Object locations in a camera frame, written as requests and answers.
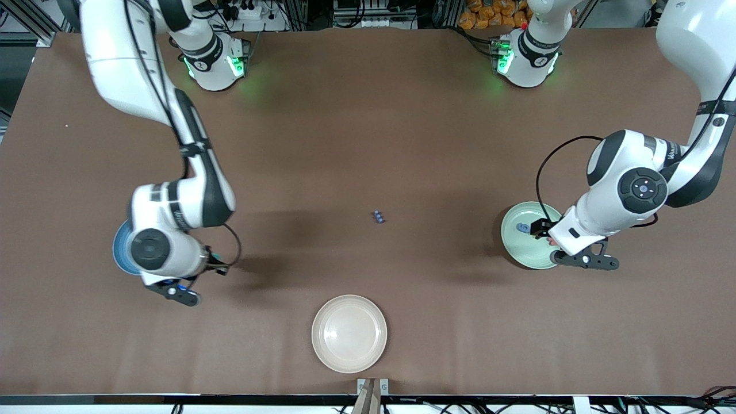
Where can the white power strip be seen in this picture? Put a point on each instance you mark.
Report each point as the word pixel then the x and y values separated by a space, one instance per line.
pixel 253 17
pixel 379 23

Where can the beige plate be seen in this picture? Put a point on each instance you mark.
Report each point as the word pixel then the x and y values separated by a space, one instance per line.
pixel 349 333

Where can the aluminium frame post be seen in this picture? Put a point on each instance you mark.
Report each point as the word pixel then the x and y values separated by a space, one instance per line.
pixel 34 17

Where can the green plate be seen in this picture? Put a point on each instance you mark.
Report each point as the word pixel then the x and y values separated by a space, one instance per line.
pixel 517 250

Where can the blue plate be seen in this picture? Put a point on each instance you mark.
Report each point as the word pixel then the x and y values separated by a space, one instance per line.
pixel 119 253

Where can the orange bags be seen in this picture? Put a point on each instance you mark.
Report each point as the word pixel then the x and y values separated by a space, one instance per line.
pixel 489 14

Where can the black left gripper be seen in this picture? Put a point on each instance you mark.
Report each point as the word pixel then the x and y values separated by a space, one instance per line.
pixel 541 227

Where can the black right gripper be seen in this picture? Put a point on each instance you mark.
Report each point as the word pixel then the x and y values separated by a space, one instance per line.
pixel 214 264

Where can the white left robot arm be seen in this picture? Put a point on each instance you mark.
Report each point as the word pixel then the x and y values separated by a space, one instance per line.
pixel 696 40

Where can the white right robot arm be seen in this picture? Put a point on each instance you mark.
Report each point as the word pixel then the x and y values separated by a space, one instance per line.
pixel 121 69

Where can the light blue foam letter m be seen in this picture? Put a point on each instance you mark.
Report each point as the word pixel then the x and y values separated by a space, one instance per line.
pixel 378 217

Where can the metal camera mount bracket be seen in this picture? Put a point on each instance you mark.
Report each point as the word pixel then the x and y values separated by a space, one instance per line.
pixel 372 397

